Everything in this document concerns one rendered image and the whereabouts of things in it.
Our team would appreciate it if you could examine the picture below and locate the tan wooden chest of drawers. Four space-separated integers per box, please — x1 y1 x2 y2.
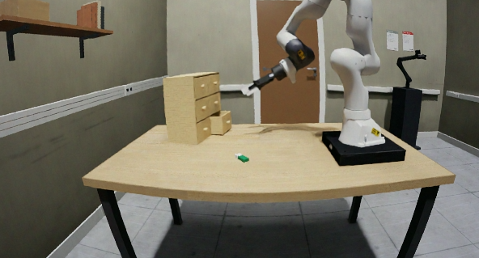
163 72 220 145

